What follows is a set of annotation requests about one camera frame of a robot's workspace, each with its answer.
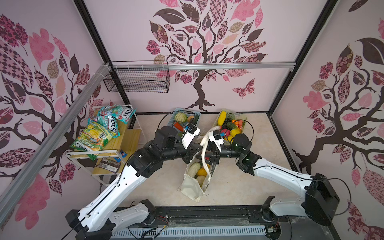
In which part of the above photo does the yellow bell pepper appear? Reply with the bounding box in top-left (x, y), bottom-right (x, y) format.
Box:
top-left (227, 135), bottom-right (233, 143)

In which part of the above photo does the orange carrot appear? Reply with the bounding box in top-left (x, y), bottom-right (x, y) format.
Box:
top-left (173, 122), bottom-right (184, 132)

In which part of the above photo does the white radish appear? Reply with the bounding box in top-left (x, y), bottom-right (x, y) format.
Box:
top-left (187, 162), bottom-right (201, 178)

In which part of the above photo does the green plastic basket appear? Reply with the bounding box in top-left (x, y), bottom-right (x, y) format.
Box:
top-left (213, 109), bottom-right (249, 145)

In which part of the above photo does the pink dragon fruit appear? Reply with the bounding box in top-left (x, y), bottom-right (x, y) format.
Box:
top-left (221, 129), bottom-right (231, 138)

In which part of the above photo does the cream canvas grocery tote bag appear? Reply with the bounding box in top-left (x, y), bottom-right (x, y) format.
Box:
top-left (178, 126), bottom-right (223, 203)

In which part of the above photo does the cream pear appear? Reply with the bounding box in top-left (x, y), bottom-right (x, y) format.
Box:
top-left (196, 176), bottom-right (206, 187)

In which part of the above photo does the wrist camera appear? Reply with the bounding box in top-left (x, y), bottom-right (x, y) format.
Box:
top-left (182, 123), bottom-right (201, 149)
top-left (208, 130), bottom-right (224, 152)

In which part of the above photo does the blue plastic basket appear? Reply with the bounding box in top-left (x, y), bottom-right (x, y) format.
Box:
top-left (168, 108), bottom-right (201, 137)

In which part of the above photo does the green yellow snack bag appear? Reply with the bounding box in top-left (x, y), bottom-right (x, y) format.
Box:
top-left (70, 121), bottom-right (117, 152)

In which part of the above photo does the yellow corn cob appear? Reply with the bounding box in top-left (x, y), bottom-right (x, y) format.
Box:
top-left (217, 111), bottom-right (227, 126)

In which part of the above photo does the green cabbage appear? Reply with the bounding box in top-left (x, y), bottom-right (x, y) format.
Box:
top-left (174, 112), bottom-right (188, 123)

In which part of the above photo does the dark chocolate bar packet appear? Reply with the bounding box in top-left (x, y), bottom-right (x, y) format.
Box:
top-left (96, 158), bottom-right (121, 174)

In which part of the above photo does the white slotted cable duct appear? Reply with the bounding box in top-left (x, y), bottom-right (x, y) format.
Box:
top-left (111, 226), bottom-right (266, 240)

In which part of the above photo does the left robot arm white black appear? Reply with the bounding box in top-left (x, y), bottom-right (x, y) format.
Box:
top-left (66, 126), bottom-right (208, 240)

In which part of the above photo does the yellow lemon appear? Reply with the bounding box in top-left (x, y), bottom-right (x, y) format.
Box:
top-left (230, 129), bottom-right (242, 138)

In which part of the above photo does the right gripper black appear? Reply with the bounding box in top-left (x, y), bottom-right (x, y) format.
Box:
top-left (196, 138), bottom-right (243, 167)

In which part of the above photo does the fox's candy bag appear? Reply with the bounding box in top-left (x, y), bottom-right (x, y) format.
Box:
top-left (97, 105), bottom-right (137, 124)
top-left (87, 115), bottom-right (121, 138)

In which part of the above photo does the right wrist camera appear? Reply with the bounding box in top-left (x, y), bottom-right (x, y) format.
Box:
top-left (208, 130), bottom-right (224, 152)

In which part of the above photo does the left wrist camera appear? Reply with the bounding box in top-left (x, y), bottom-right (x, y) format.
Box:
top-left (182, 123), bottom-right (201, 149)

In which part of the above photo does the white wooden shelf rack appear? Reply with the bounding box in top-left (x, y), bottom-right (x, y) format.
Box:
top-left (66, 113), bottom-right (147, 186)

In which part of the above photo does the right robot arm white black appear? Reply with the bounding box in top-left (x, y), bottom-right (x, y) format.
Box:
top-left (201, 132), bottom-right (340, 227)

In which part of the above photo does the blue snack packet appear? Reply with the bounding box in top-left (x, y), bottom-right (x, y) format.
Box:
top-left (114, 150), bottom-right (127, 163)

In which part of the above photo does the wrinkled yellow orange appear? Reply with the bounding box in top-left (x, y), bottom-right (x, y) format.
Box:
top-left (197, 168), bottom-right (207, 177)

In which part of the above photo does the Fox's candy bag upper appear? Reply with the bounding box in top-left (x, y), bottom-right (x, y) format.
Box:
top-left (97, 105), bottom-right (137, 124)

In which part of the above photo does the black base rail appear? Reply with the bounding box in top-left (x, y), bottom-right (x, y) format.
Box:
top-left (80, 203), bottom-right (341, 240)

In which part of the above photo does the black wire wall basket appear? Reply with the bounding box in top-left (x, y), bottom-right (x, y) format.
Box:
top-left (104, 60), bottom-right (171, 93)

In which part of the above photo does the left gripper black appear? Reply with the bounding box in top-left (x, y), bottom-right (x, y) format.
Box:
top-left (162, 136), bottom-right (203, 164)

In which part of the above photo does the Fox's candy bag lower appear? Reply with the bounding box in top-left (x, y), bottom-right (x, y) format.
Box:
top-left (87, 115), bottom-right (121, 138)

